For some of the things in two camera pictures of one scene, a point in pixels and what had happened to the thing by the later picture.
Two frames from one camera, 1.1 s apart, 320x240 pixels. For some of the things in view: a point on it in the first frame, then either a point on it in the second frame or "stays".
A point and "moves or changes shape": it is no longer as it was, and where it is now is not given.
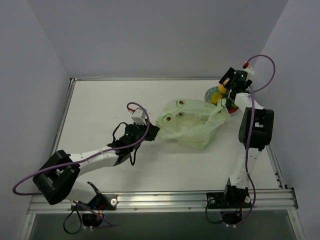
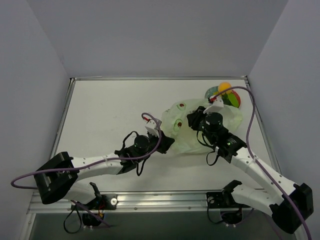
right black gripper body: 230,77 -> 195,120
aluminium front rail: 284,199 stays
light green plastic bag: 194,123 moves or changes shape
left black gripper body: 149,131 -> 162,144
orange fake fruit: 222,89 stays
